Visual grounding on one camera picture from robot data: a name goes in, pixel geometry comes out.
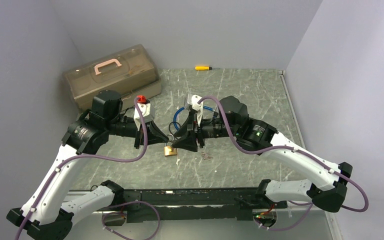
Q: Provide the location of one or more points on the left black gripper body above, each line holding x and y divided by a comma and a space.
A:
139, 137

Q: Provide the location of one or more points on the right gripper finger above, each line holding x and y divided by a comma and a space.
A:
188, 142
187, 125

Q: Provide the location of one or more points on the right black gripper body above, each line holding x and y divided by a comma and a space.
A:
208, 128

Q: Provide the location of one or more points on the brass padlock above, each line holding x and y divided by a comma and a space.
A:
170, 151

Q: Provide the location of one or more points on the silver key bunch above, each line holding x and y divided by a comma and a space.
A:
205, 156

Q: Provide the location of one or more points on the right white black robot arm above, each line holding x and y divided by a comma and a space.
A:
325, 183

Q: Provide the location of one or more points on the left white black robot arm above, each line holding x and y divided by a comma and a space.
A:
46, 215

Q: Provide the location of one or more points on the small black cable lock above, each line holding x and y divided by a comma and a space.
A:
172, 124

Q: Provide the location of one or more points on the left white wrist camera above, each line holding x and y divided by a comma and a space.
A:
146, 109

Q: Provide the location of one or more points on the yellow handled screwdriver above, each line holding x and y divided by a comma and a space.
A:
203, 68

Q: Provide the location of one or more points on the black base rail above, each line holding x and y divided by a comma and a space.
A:
240, 203

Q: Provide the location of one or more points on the translucent brown toolbox pink handle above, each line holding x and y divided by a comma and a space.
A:
130, 72

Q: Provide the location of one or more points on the aluminium frame rail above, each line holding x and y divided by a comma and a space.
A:
47, 216

